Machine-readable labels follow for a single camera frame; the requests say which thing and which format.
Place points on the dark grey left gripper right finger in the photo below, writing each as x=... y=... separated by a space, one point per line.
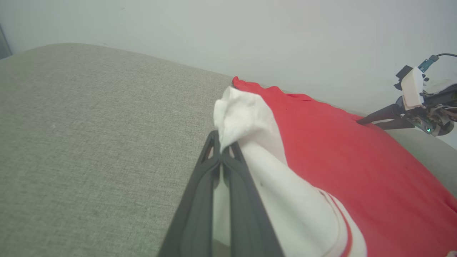
x=246 y=221

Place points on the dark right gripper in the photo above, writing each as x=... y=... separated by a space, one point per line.
x=437 y=114

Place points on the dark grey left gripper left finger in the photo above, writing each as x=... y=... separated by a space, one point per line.
x=196 y=214

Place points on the red and white garment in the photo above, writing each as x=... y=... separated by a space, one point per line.
x=339 y=160

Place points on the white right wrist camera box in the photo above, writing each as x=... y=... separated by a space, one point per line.
x=412 y=89

